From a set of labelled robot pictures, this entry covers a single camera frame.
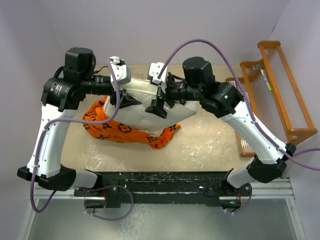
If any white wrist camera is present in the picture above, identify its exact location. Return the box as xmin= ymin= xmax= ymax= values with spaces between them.
xmin=109 ymin=56 xmax=131 ymax=88
xmin=147 ymin=62 xmax=168 ymax=93

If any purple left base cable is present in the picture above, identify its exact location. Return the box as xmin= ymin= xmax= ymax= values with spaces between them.
xmin=83 ymin=184 xmax=135 ymax=222

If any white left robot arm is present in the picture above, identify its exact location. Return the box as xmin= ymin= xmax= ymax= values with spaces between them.
xmin=17 ymin=47 xmax=131 ymax=196

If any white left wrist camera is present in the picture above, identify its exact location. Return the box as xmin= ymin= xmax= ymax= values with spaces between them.
xmin=109 ymin=56 xmax=131 ymax=88

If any orange patterned pillowcase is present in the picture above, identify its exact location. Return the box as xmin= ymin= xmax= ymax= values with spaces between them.
xmin=82 ymin=95 xmax=181 ymax=150

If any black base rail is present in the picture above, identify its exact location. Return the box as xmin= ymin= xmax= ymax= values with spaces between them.
xmin=74 ymin=171 xmax=251 ymax=209

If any white red label card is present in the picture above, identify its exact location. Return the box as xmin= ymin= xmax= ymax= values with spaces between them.
xmin=229 ymin=80 xmax=237 ymax=88

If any aluminium frame rail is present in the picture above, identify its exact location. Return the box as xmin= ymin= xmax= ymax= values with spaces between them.
xmin=20 ymin=178 xmax=305 ymax=240

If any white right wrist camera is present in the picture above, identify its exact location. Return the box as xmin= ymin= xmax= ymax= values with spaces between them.
xmin=147 ymin=62 xmax=168 ymax=93

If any green tipped white pen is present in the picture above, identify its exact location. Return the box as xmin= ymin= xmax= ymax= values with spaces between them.
xmin=260 ymin=69 xmax=272 ymax=91

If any white pillow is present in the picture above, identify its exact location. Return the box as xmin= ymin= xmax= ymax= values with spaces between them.
xmin=102 ymin=77 xmax=198 ymax=137

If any grey small clip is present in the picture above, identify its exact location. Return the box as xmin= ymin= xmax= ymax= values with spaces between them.
xmin=252 ymin=64 xmax=263 ymax=71

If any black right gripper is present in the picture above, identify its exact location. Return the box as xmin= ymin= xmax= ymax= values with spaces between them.
xmin=145 ymin=75 xmax=203 ymax=119

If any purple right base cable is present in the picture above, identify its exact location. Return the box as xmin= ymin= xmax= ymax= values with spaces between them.
xmin=221 ymin=183 xmax=253 ymax=216

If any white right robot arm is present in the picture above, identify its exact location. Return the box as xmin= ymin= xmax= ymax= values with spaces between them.
xmin=145 ymin=56 xmax=296 ymax=196

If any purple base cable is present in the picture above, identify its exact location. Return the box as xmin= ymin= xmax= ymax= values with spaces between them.
xmin=221 ymin=183 xmax=253 ymax=216
xmin=83 ymin=184 xmax=135 ymax=222

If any orange wooden tiered rack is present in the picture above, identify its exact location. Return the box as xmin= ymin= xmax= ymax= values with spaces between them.
xmin=236 ymin=40 xmax=318 ymax=146

